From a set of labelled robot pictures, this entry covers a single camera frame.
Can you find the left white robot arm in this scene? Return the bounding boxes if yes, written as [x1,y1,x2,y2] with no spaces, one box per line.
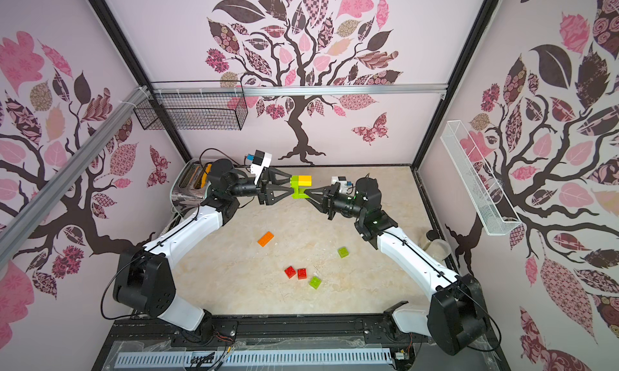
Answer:
[111,154,294,332]

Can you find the green square lego brick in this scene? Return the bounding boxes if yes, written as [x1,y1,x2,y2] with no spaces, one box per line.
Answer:
[338,247,349,258]
[309,276,322,290]

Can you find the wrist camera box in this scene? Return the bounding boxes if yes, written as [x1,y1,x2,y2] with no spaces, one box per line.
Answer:
[247,150,272,184]
[331,176,354,195]

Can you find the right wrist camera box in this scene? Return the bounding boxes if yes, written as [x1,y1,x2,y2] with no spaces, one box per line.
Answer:
[331,176,354,195]

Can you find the green lego brick front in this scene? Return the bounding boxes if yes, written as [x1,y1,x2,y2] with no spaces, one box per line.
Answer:
[293,187,309,200]

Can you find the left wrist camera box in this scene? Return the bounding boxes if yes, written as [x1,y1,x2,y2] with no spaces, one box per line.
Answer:
[247,150,272,184]

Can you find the red lego brick left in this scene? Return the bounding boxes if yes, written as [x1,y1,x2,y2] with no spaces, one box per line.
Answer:
[285,266,297,278]

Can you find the white wire shelf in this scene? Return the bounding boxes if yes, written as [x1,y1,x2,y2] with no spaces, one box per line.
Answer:
[440,121,522,237]

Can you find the white slotted cable duct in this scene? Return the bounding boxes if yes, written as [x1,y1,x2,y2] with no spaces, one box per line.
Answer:
[111,348,394,370]

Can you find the black wire basket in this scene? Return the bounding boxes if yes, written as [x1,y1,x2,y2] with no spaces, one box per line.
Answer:
[133,80,249,131]

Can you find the aluminium rail left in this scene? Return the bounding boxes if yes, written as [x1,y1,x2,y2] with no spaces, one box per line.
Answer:
[1,86,148,266]

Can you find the long green lego brick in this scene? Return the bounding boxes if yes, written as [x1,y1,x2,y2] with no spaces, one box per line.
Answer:
[290,175,303,200]

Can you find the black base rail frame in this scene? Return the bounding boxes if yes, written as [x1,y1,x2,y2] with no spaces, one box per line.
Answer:
[91,312,511,371]

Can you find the mint green toaster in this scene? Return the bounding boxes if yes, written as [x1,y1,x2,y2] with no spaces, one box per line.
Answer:
[169,159,207,217]

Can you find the green square lego brick right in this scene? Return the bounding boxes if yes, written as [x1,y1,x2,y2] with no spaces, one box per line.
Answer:
[338,247,349,258]

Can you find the yellow lego brick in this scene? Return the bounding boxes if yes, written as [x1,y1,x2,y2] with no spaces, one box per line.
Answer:
[298,175,313,187]

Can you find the orange lego brick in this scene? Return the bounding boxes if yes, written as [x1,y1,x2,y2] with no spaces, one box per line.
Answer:
[257,232,274,247]

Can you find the green square lego brick middle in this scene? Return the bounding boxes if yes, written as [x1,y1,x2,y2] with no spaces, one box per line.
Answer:
[309,276,322,290]

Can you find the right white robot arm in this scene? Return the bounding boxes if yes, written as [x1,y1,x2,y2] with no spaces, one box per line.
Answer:
[305,177,493,355]

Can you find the aluminium rail back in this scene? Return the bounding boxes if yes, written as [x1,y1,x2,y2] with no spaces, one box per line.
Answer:
[153,83,448,97]

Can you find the aluminium rail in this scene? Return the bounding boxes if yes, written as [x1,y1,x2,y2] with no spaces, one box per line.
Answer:
[1,86,148,266]
[153,83,448,97]

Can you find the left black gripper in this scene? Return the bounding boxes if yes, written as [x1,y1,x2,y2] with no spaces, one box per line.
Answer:
[226,165,293,205]

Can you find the clear plastic cup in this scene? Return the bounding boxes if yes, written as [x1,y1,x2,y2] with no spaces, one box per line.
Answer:
[421,230,451,262]

